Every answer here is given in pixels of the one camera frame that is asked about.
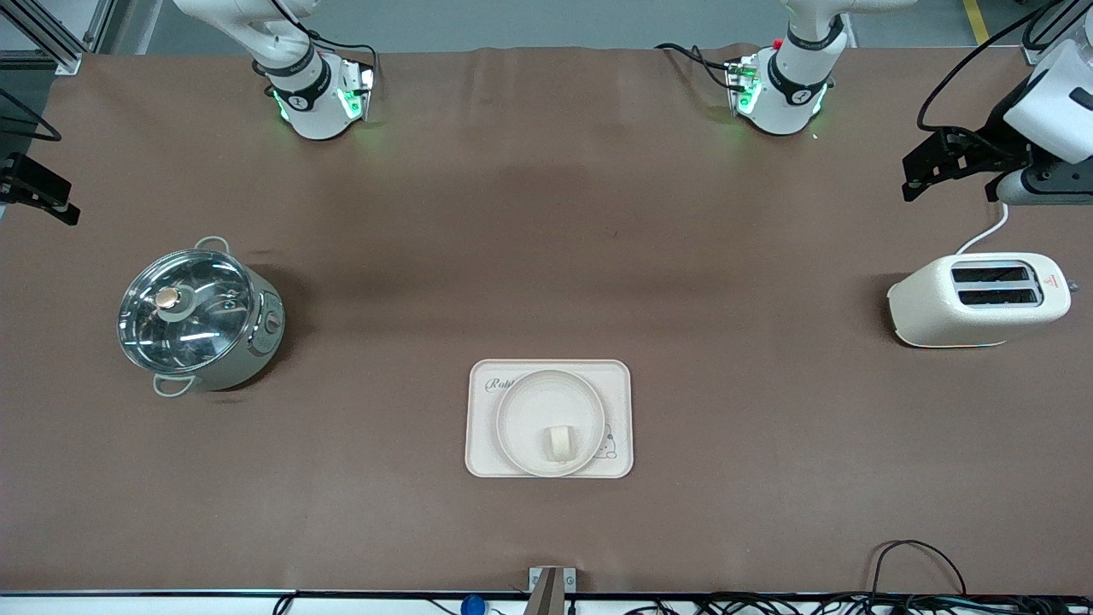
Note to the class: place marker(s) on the blue round knob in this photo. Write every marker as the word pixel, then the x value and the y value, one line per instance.
pixel 472 606

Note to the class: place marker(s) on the white steamed bun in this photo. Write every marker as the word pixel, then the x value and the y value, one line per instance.
pixel 561 444

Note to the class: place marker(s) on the brown table cover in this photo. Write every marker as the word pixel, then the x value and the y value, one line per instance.
pixel 683 256

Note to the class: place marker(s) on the aluminium frame profile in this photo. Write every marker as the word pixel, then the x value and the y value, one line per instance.
pixel 64 51

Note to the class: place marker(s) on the white round plate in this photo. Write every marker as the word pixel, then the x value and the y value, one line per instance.
pixel 534 410

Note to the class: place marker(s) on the cream rabbit print tray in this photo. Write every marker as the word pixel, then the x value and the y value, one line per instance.
pixel 619 384

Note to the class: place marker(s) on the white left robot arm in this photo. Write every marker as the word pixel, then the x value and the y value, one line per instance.
pixel 790 90

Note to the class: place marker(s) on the steel electric cooking pot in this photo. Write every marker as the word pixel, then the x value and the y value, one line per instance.
pixel 265 333

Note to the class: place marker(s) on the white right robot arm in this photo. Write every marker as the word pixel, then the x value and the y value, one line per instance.
pixel 312 94

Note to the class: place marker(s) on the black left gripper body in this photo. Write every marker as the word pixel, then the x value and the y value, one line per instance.
pixel 998 143

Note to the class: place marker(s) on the glass pot lid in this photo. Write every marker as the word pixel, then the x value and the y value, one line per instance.
pixel 192 316

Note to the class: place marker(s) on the grey metal mount bracket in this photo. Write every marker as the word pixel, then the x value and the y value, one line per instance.
pixel 551 589

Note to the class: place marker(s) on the cream two-slot toaster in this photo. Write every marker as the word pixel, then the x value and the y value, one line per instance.
pixel 939 307

